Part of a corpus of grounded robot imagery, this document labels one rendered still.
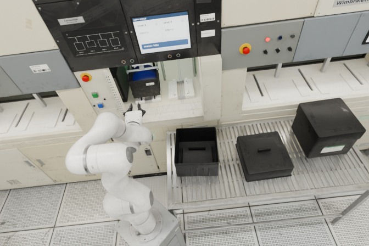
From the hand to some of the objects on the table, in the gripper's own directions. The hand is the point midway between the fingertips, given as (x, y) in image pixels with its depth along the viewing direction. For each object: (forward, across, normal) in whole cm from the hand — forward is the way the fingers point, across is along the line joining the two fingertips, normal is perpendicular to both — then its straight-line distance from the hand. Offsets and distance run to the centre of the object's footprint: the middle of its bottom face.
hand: (135, 106), depth 145 cm
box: (-11, -121, +43) cm, 128 cm away
